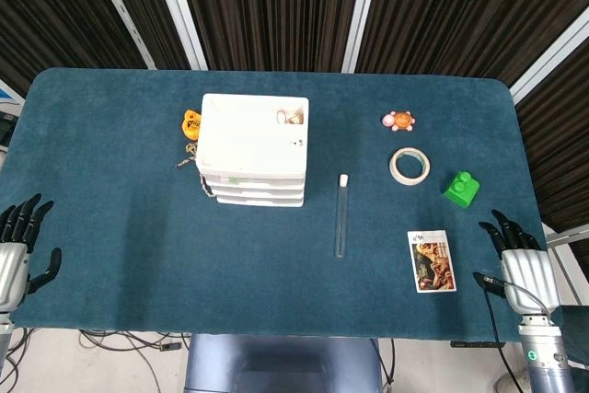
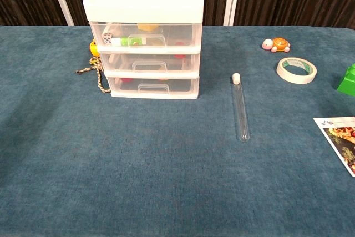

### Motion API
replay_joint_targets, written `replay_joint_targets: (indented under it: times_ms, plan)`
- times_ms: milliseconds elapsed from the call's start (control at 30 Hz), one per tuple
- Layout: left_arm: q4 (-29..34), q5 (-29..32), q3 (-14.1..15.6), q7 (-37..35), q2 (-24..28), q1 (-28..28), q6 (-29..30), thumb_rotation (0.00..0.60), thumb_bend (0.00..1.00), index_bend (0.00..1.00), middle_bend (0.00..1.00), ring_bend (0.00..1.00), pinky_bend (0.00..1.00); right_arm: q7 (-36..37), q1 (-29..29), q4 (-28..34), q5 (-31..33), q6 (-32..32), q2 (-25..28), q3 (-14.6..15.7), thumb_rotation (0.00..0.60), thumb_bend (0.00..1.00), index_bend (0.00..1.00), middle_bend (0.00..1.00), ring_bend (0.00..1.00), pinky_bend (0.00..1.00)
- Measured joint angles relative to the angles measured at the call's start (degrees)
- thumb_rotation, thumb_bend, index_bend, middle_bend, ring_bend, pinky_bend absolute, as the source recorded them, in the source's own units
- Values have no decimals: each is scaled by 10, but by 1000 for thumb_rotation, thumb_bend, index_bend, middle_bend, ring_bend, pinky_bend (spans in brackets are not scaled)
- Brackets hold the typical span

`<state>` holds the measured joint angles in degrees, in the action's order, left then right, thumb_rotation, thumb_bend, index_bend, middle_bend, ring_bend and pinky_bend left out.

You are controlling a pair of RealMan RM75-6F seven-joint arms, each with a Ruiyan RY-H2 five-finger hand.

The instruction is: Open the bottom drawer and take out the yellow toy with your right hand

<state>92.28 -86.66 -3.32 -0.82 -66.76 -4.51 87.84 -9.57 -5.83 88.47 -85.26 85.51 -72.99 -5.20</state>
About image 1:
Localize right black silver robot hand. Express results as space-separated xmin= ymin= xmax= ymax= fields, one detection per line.
xmin=472 ymin=209 xmax=560 ymax=316

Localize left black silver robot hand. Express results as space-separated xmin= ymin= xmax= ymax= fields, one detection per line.
xmin=0 ymin=193 xmax=63 ymax=314

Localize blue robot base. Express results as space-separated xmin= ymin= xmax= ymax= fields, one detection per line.
xmin=183 ymin=333 xmax=384 ymax=393

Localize white drawer storage box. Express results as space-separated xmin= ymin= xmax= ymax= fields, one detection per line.
xmin=195 ymin=93 xmax=310 ymax=209

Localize dark teal chair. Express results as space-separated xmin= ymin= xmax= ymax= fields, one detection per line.
xmin=551 ymin=304 xmax=589 ymax=369

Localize picture card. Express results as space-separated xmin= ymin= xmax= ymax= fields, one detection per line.
xmin=407 ymin=228 xmax=458 ymax=295

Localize green building block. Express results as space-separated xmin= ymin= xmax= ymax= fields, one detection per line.
xmin=442 ymin=170 xmax=481 ymax=209

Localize teal table cloth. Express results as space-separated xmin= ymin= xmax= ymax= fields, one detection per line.
xmin=0 ymin=66 xmax=565 ymax=343

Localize white tape roll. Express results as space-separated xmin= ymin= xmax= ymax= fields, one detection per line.
xmin=388 ymin=146 xmax=432 ymax=186

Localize blue white sign board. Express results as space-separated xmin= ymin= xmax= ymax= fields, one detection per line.
xmin=0 ymin=80 xmax=25 ymax=111

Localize clear test tube white cap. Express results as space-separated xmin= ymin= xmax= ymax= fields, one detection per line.
xmin=333 ymin=173 xmax=350 ymax=260

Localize pink orange turtle toy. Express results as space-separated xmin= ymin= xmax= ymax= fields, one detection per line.
xmin=380 ymin=110 xmax=417 ymax=133

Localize orange yellow toy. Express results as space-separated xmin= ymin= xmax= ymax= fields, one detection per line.
xmin=181 ymin=109 xmax=204 ymax=141

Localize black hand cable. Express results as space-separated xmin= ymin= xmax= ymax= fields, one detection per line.
xmin=480 ymin=274 xmax=551 ymax=393

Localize white metal frame stand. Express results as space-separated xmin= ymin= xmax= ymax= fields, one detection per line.
xmin=545 ymin=222 xmax=589 ymax=306

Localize tangled floor cables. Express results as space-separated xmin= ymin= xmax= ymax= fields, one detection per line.
xmin=77 ymin=328 xmax=190 ymax=393
xmin=0 ymin=327 xmax=33 ymax=393

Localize white partition post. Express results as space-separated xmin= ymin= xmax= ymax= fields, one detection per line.
xmin=341 ymin=0 xmax=386 ymax=74
xmin=147 ymin=0 xmax=208 ymax=71
xmin=85 ymin=0 xmax=157 ymax=70
xmin=509 ymin=10 xmax=589 ymax=104

